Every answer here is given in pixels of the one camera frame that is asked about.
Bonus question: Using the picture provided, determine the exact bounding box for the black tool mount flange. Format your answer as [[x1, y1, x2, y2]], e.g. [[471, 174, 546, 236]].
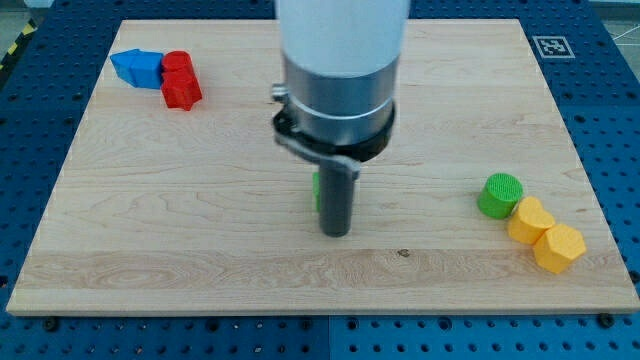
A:
[[271, 83, 396, 180]]

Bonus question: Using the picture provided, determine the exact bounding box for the green star block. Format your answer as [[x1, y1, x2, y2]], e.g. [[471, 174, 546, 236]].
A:
[[312, 171, 321, 213]]

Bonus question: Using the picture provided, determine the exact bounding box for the red star block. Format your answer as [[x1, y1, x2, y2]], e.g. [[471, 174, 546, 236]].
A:
[[161, 70, 203, 111]]

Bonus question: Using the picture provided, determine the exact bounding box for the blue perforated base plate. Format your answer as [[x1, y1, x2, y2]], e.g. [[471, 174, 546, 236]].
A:
[[1, 1, 639, 359]]

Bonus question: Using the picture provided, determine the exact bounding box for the green cylinder block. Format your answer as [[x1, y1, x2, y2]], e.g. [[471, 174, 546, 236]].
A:
[[477, 173, 523, 219]]

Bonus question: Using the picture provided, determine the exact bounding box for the yellow heart block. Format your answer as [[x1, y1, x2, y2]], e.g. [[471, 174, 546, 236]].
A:
[[507, 196, 556, 245]]

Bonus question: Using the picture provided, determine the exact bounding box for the white fiducial marker tag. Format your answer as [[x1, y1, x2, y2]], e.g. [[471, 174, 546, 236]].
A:
[[532, 35, 575, 59]]

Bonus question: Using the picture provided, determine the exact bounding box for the blue cube block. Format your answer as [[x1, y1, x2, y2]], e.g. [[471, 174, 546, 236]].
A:
[[130, 51, 163, 89]]

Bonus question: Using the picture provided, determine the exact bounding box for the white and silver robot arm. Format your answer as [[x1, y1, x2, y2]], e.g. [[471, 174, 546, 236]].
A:
[[272, 0, 411, 237]]

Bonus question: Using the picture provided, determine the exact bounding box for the yellow hexagon block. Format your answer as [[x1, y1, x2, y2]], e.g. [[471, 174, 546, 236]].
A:
[[533, 224, 587, 274]]

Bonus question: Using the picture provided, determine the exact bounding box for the light wooden board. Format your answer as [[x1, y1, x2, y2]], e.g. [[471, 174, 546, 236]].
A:
[[7, 19, 639, 316]]

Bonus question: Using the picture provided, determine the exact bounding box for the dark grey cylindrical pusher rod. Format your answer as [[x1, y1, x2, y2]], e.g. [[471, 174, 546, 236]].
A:
[[319, 164, 356, 237]]

